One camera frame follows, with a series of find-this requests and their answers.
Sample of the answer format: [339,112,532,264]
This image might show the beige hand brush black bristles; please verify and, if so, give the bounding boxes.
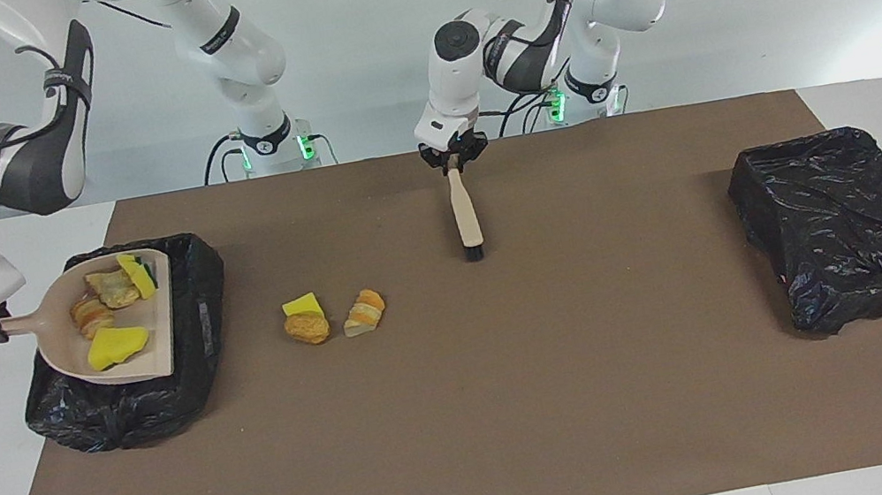
[445,164,490,265]

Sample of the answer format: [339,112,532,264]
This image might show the black bag lined bin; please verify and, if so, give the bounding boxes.
[720,120,882,349]
[0,227,252,466]

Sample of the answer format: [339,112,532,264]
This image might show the black base cable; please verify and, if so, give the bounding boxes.
[491,83,565,138]
[197,133,251,187]

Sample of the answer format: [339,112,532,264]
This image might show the beige trash piece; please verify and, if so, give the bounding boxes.
[84,265,142,313]
[69,292,118,343]

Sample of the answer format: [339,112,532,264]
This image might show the black right base cable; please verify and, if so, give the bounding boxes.
[197,133,251,187]

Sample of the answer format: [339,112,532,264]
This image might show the brown table mat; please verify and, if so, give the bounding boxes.
[0,72,882,495]

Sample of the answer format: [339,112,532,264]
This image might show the yellow sponge wedge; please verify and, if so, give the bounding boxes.
[280,290,325,324]

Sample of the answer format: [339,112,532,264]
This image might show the striped toy croissant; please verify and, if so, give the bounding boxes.
[338,286,391,339]

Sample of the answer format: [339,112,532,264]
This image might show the black left base cable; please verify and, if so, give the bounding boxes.
[491,83,565,138]

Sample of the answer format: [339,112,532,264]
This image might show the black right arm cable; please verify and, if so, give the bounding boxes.
[0,0,201,208]

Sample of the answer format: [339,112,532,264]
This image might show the beige plastic dustpan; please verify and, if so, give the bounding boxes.
[0,244,189,407]

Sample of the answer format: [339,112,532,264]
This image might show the notched yellow sponge piece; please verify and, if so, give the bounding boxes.
[117,249,160,303]

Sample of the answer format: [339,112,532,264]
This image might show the brown toy bread roll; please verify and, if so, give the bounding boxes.
[281,307,333,350]

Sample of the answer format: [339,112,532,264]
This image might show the yellow sponge chunk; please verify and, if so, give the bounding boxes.
[83,321,156,373]

